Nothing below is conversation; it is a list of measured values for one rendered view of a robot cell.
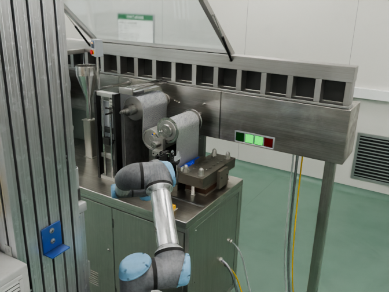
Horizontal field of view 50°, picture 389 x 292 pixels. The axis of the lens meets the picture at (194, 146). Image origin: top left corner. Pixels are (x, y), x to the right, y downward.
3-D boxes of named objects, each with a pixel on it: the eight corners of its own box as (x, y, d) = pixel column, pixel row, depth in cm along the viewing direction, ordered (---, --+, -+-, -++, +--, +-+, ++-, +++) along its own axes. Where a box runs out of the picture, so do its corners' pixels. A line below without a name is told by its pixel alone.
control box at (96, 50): (88, 55, 251) (87, 39, 248) (99, 55, 255) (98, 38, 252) (92, 57, 246) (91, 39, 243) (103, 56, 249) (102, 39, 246)
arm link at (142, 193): (132, 196, 219) (131, 177, 216) (153, 194, 222) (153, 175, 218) (133, 203, 212) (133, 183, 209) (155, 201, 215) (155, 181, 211)
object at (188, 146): (176, 170, 238) (176, 139, 232) (197, 158, 257) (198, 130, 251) (176, 170, 238) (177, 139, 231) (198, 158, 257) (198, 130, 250)
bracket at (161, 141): (151, 189, 242) (151, 139, 231) (158, 185, 247) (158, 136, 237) (158, 190, 239) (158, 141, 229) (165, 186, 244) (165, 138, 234)
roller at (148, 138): (142, 146, 246) (142, 127, 242) (167, 136, 266) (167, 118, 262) (158, 150, 240) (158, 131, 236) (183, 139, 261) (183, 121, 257)
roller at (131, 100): (124, 118, 249) (124, 95, 244) (150, 110, 269) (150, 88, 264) (143, 121, 242) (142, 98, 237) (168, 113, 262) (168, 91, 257)
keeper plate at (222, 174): (216, 188, 242) (217, 171, 238) (224, 182, 250) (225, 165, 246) (220, 189, 240) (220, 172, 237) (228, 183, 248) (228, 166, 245)
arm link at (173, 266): (151, 295, 155) (137, 171, 185) (190, 289, 158) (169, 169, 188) (154, 285, 145) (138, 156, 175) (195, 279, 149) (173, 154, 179)
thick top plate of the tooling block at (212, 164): (178, 182, 234) (178, 172, 232) (212, 161, 266) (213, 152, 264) (202, 189, 226) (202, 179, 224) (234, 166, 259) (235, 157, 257)
